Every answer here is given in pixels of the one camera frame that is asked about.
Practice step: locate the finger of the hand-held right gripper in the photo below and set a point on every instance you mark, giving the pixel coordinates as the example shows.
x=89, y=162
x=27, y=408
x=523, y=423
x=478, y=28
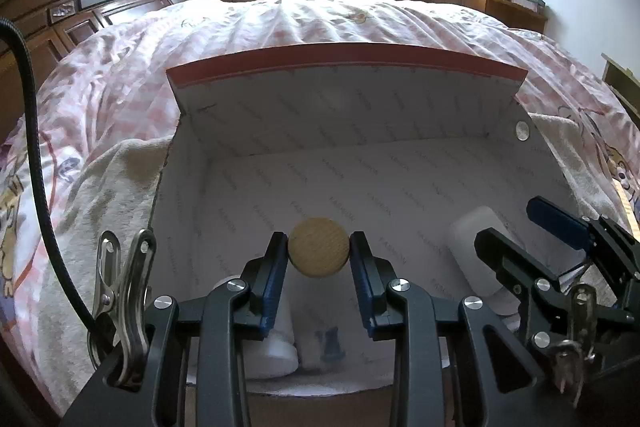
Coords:
x=505, y=254
x=555, y=219

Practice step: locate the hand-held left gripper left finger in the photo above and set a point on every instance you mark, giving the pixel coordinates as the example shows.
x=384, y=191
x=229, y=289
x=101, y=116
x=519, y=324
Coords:
x=275, y=292

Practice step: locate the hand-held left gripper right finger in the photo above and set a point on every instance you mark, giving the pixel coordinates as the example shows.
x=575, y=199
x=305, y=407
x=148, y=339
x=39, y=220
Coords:
x=361, y=292

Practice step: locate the white plastic bottle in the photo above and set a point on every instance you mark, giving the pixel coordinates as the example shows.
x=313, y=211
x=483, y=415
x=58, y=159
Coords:
x=272, y=352

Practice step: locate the round wooden ball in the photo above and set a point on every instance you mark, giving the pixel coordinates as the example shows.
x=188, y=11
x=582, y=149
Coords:
x=318, y=247

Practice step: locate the red cardboard box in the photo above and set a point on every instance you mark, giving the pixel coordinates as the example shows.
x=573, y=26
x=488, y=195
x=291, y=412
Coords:
x=350, y=177

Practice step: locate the flat wooden stick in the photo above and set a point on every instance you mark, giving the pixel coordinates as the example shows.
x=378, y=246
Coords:
x=627, y=207

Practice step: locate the beige wooden shelf unit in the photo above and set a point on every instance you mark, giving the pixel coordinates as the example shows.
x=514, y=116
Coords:
x=622, y=87

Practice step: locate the metal spring clip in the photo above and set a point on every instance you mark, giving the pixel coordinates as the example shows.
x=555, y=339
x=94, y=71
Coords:
x=125, y=302

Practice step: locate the dark wooden headboard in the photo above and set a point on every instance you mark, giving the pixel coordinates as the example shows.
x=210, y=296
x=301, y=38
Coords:
x=75, y=7

